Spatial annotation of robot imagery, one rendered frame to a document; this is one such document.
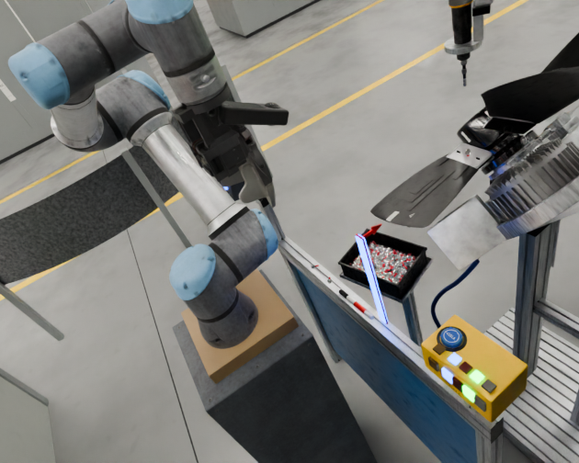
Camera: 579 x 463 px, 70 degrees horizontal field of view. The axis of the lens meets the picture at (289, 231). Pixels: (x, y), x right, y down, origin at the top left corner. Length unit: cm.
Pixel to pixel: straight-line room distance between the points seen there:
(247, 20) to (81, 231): 517
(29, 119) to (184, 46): 646
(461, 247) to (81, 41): 94
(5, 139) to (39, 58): 647
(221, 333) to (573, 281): 179
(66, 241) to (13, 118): 445
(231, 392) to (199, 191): 47
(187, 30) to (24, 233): 222
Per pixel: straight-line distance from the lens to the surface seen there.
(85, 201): 258
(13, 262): 286
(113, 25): 66
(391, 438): 197
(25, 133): 707
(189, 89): 60
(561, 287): 235
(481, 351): 88
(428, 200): 100
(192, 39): 59
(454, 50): 95
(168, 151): 99
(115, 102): 101
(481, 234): 116
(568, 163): 110
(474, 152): 111
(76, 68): 64
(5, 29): 678
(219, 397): 105
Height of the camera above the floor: 183
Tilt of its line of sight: 40 degrees down
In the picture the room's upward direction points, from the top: 24 degrees counter-clockwise
